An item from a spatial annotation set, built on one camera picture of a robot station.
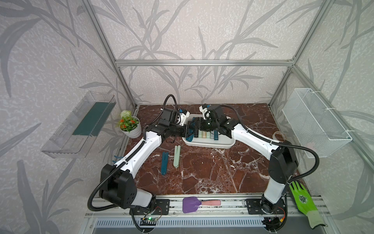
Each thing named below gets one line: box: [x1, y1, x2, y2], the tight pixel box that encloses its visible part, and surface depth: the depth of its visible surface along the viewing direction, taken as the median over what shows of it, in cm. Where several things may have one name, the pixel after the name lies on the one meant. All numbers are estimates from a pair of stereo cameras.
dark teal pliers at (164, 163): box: [161, 151, 169, 176], surface depth 90 cm
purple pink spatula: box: [182, 196, 222, 214], surface depth 75 cm
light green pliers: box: [173, 145, 181, 169], surface depth 93 cm
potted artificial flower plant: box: [117, 110, 142, 139], surface depth 93 cm
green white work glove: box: [289, 181, 326, 229], surface depth 75 cm
